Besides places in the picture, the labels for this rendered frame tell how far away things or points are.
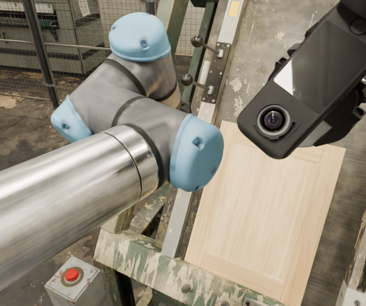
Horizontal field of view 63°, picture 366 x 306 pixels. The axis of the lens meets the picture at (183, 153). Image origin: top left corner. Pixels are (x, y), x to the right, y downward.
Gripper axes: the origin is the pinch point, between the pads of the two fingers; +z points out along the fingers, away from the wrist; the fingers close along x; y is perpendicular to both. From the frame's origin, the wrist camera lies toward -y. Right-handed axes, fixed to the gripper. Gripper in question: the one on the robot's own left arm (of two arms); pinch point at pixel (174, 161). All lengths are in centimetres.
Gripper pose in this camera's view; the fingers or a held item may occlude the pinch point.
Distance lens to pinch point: 68.0
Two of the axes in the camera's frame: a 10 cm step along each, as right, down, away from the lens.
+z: 1.3, 4.6, 8.8
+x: -9.6, -1.7, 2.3
